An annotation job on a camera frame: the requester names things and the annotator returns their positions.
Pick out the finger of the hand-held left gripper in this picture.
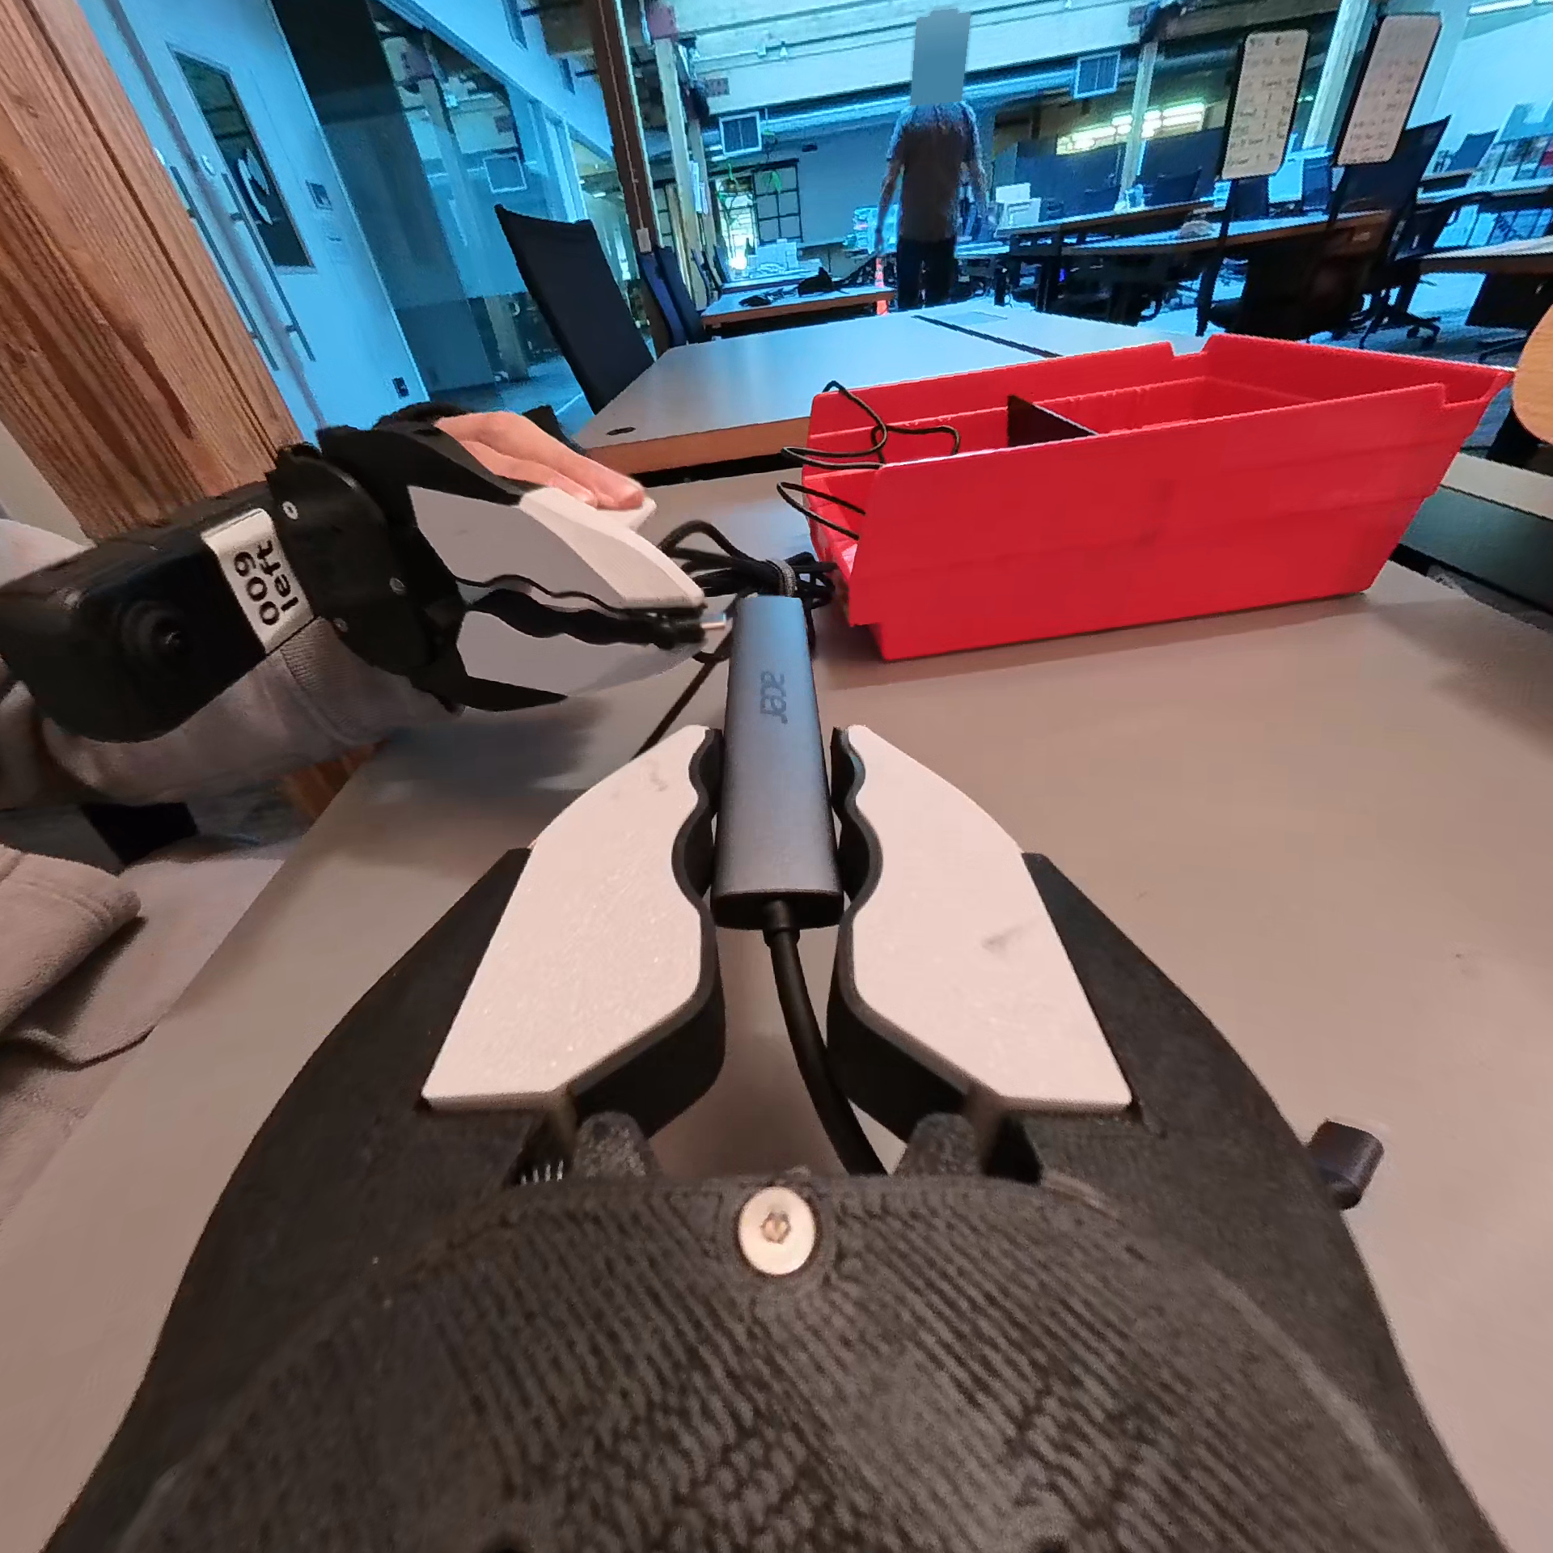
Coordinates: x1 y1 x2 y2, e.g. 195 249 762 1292
406 484 712 624
452 599 712 715

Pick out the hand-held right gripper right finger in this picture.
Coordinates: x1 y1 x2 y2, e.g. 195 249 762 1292
828 726 1139 1139

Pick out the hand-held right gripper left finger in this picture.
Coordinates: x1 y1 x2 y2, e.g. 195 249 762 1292
422 726 731 1137

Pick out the thick black hub cable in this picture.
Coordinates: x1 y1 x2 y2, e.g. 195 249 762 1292
762 923 892 1178

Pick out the thin black cable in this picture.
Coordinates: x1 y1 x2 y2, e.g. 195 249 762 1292
637 379 968 760

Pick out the dark grey usb hub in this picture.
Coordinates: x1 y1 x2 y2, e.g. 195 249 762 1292
710 591 848 933

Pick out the black usb plug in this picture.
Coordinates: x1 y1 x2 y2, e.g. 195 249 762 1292
1309 1119 1387 1205

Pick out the pale neighbouring desk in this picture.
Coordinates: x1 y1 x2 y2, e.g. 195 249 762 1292
572 303 1217 476

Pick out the person's left hand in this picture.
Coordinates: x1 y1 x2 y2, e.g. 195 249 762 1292
435 413 646 511

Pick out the black office chair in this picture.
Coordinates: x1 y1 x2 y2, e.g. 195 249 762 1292
497 202 657 416
1314 114 1458 350

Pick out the wooden pillar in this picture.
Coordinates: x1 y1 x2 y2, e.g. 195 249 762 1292
0 0 308 537

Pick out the glass door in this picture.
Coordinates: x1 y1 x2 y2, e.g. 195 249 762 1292
165 47 321 364

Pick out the red plastic bin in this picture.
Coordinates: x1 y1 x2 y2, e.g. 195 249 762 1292
801 331 1512 664

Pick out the person's grey clothing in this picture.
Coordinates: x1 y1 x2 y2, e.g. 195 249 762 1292
0 843 144 1071

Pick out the white note sheet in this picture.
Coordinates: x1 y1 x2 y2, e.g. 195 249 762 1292
1222 27 1313 183
1336 10 1441 170

